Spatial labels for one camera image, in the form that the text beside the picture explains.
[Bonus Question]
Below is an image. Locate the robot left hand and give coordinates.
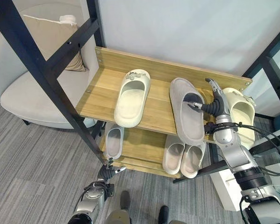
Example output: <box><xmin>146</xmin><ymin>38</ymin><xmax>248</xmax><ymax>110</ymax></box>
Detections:
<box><xmin>97</xmin><ymin>157</ymin><xmax>127</xmax><ymax>181</ymax></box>

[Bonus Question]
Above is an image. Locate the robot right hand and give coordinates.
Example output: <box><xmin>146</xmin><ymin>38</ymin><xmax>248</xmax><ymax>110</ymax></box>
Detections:
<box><xmin>188</xmin><ymin>78</ymin><xmax>232</xmax><ymax>124</ymax></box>

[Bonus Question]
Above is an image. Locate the cream slipper with buckle charms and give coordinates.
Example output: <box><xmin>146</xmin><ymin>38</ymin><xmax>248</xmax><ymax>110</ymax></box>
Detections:
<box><xmin>221</xmin><ymin>87</ymin><xmax>256</xmax><ymax>150</ymax></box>

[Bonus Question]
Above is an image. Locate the light grey foam slipper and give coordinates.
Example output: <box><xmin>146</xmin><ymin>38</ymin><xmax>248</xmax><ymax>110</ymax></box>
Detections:
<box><xmin>104</xmin><ymin>123</ymin><xmax>125</xmax><ymax>161</ymax></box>

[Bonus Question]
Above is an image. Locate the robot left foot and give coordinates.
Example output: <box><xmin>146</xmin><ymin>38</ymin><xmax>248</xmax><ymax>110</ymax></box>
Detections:
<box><xmin>119</xmin><ymin>190</ymin><xmax>131</xmax><ymax>211</ymax></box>

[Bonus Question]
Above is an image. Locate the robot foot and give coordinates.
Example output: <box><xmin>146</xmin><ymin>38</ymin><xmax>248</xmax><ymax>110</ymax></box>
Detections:
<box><xmin>158</xmin><ymin>205</ymin><xmax>171</xmax><ymax>224</ymax></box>
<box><xmin>119</xmin><ymin>190</ymin><xmax>131</xmax><ymax>211</ymax></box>

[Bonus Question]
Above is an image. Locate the grey plush slipper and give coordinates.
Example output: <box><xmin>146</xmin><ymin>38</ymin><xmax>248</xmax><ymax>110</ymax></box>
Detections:
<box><xmin>169</xmin><ymin>77</ymin><xmax>206</xmax><ymax>146</ymax></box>

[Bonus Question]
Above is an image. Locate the wooden shelf board without backboard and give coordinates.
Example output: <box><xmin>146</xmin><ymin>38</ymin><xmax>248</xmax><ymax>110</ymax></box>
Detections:
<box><xmin>99</xmin><ymin>122</ymin><xmax>185</xmax><ymax>180</ymax></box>

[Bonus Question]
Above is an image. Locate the robot left leg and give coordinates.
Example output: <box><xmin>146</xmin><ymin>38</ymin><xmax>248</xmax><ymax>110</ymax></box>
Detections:
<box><xmin>104</xmin><ymin>209</ymin><xmax>132</xmax><ymax>224</ymax></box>

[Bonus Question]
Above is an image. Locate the wooden shelf board with backboard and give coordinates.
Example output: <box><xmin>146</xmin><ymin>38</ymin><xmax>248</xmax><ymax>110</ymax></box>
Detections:
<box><xmin>74</xmin><ymin>46</ymin><xmax>253</xmax><ymax>144</ymax></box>

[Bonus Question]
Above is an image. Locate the white foam slipper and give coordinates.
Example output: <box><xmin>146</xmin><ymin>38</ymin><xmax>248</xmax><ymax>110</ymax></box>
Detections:
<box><xmin>162</xmin><ymin>134</ymin><xmax>186</xmax><ymax>175</ymax></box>
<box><xmin>180</xmin><ymin>140</ymin><xmax>206</xmax><ymax>179</ymax></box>

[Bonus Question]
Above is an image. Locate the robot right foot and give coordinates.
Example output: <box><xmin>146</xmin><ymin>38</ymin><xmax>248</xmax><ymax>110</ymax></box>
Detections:
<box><xmin>158</xmin><ymin>205</ymin><xmax>171</xmax><ymax>224</ymax></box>

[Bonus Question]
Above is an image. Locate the cream slipper with flower charms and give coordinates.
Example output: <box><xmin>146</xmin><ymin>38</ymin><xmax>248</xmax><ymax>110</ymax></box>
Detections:
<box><xmin>113</xmin><ymin>69</ymin><xmax>151</xmax><ymax>128</ymax></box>

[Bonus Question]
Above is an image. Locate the white box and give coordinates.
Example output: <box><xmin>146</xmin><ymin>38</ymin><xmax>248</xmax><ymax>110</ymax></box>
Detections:
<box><xmin>209</xmin><ymin>168</ymin><xmax>250</xmax><ymax>212</ymax></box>

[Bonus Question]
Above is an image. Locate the beige armchair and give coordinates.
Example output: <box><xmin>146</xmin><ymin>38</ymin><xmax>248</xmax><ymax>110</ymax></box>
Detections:
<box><xmin>0</xmin><ymin>0</ymin><xmax>101</xmax><ymax>130</ymax></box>

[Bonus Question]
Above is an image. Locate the beige cushion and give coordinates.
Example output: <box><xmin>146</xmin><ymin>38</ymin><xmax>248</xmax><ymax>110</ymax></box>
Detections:
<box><xmin>22</xmin><ymin>14</ymin><xmax>88</xmax><ymax>72</ymax></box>

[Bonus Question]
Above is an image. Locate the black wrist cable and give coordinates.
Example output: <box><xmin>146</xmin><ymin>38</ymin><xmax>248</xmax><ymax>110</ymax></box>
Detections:
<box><xmin>233</xmin><ymin>122</ymin><xmax>280</xmax><ymax>176</ymax></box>

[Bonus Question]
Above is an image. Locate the black metal rack frame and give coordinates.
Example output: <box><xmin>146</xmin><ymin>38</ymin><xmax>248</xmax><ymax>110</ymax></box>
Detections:
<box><xmin>0</xmin><ymin>0</ymin><xmax>280</xmax><ymax>185</ymax></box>

